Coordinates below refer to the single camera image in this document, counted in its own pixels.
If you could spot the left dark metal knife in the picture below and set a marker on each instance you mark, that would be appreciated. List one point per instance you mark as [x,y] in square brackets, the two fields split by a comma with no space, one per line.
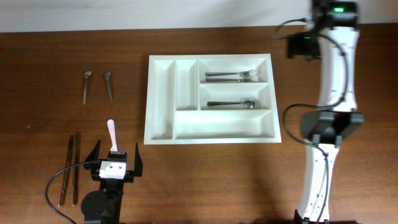
[70,149]

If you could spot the right small metal teaspoon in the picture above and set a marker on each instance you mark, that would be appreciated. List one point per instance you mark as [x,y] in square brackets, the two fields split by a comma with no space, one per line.
[107,76]

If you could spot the left small metal teaspoon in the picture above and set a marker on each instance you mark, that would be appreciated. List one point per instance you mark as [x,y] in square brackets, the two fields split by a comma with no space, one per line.
[86,75]

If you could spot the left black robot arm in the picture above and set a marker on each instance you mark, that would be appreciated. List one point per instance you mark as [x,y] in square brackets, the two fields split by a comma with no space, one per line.
[104,205]

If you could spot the right dark metal knife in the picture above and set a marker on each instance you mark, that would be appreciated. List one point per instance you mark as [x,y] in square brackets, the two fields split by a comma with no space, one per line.
[76,170]

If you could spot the dark metal knife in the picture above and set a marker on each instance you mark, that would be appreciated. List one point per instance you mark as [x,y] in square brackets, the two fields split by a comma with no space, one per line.
[76,170]
[70,149]

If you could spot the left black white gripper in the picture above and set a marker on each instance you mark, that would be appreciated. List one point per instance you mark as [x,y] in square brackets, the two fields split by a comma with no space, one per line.
[91,162]

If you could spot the white plastic cutlery tray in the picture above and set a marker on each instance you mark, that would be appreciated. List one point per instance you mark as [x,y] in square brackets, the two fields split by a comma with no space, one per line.
[177,94]

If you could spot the metal fork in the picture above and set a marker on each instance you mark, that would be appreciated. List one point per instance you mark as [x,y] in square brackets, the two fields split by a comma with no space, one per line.
[243,74]
[231,80]

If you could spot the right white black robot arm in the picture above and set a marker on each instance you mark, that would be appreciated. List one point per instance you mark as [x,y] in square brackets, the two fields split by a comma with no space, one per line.
[332,35]

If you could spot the small metal teaspoon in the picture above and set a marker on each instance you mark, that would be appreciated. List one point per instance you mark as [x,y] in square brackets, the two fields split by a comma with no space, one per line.
[86,75]
[107,76]

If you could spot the pink handled utensil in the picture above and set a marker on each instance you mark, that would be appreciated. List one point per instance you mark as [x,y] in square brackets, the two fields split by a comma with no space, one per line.
[112,133]

